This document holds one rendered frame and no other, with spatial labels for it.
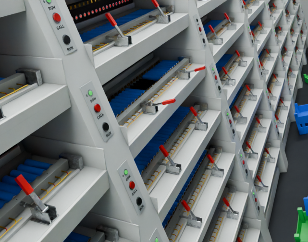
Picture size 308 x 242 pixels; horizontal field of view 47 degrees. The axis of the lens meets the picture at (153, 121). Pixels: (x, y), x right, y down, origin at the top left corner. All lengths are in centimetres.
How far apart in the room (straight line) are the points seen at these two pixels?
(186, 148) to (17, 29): 63
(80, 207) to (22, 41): 33
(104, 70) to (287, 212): 142
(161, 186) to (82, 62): 41
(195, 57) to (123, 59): 50
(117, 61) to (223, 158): 71
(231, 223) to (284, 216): 61
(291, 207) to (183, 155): 103
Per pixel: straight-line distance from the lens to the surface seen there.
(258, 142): 188
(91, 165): 75
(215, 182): 128
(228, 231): 136
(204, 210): 116
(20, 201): 67
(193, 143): 115
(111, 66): 82
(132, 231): 81
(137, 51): 93
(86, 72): 73
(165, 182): 98
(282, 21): 338
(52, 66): 69
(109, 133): 75
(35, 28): 69
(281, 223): 193
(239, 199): 149
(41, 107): 64
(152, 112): 94
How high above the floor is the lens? 120
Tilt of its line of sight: 18 degrees down
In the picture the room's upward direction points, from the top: 22 degrees counter-clockwise
